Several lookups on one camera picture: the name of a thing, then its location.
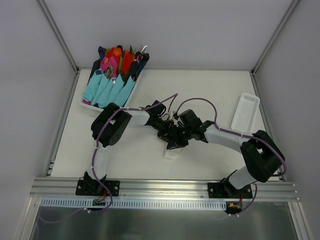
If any white paper napkin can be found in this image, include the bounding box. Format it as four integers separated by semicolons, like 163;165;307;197
163;148;184;160

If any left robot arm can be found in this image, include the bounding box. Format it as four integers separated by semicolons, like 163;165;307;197
75;100;179;196

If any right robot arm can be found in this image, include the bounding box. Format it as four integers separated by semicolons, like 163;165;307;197
173;109;285;199

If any dark navy rolled napkin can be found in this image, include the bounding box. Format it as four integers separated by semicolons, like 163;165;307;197
136;53;150;76

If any light blue rolled napkin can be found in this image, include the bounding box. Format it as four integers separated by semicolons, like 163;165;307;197
81;69;137;109

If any pink rolled napkin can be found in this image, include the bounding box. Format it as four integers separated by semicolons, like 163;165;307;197
99;56;119;77

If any small white perforated basket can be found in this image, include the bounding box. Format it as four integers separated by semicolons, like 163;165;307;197
231;93;260;132

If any white tray of rolled napkins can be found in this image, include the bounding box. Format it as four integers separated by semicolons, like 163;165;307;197
80;45;150;111

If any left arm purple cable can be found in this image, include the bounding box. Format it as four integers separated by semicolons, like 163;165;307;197
91;93;179;213

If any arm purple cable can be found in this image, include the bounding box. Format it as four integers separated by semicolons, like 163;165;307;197
174;97;288;217
91;93;179;213

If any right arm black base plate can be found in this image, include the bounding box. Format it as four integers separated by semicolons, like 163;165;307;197
207;182;253;199

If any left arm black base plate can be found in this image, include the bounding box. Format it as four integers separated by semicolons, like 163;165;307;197
75;179;121;197

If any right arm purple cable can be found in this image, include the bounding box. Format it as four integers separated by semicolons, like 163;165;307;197
174;97;288;217

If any aluminium mounting rail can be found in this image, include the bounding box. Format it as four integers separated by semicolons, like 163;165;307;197
29;177;301;202

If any white slotted cable duct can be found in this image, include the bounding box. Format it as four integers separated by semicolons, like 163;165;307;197
40;197;227;211

